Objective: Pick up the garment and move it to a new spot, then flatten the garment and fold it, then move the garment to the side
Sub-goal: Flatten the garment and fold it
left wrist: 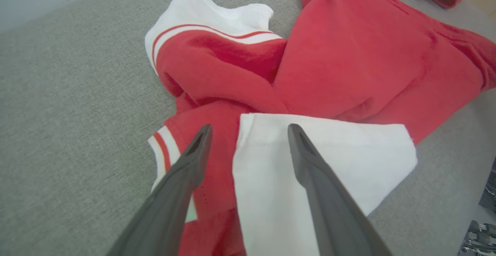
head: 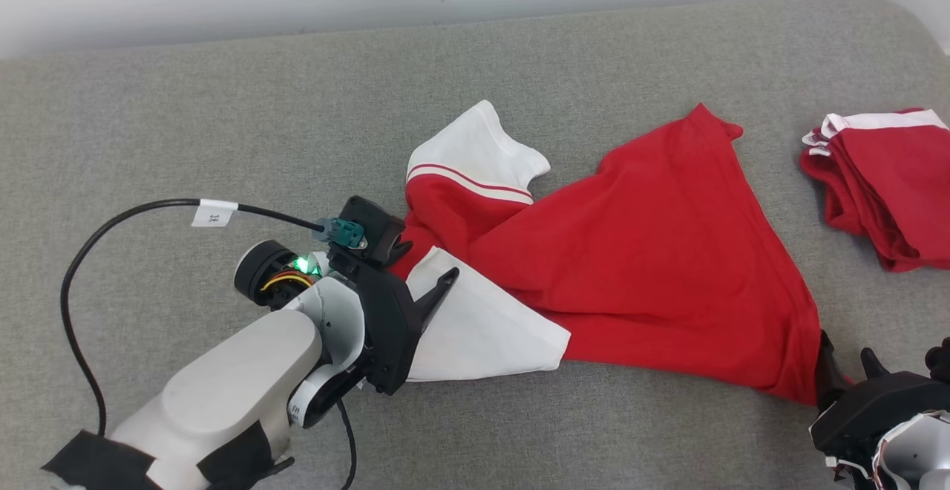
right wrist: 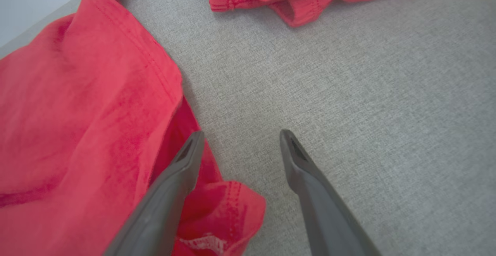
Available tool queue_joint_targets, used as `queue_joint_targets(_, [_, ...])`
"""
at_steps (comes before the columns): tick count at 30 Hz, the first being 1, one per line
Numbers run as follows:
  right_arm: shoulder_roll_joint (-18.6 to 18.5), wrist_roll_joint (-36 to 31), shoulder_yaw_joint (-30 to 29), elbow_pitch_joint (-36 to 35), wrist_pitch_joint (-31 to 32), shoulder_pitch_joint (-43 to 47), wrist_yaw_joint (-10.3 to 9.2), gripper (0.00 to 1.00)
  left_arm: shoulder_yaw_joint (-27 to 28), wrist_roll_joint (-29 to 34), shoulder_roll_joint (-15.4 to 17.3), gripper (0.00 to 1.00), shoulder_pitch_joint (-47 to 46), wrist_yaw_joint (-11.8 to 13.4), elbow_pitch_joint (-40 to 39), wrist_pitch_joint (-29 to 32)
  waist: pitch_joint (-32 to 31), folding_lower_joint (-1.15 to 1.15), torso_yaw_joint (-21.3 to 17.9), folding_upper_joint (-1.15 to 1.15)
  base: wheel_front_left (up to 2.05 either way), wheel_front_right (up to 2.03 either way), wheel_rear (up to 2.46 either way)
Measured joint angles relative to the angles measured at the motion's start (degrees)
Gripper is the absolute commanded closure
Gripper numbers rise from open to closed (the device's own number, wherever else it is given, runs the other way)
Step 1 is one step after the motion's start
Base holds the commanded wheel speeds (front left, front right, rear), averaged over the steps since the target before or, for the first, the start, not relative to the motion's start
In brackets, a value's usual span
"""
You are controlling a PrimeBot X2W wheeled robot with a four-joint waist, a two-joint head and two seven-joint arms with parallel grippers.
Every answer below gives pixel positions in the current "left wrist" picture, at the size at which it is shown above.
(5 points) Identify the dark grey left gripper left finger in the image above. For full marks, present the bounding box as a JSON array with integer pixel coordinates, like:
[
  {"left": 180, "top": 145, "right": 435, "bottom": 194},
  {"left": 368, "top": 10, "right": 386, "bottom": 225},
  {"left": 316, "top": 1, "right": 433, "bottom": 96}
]
[{"left": 107, "top": 124, "right": 214, "bottom": 256}]

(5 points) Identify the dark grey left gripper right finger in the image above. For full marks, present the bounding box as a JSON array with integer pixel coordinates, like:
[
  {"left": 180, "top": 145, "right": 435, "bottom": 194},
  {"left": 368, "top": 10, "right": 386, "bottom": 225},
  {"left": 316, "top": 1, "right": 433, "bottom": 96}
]
[{"left": 288, "top": 123, "right": 394, "bottom": 256}]

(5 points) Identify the red and white jersey shirt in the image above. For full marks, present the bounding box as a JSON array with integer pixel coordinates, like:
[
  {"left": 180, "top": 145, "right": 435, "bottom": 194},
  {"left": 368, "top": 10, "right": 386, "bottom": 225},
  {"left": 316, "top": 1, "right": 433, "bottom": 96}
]
[{"left": 145, "top": 0, "right": 496, "bottom": 256}]

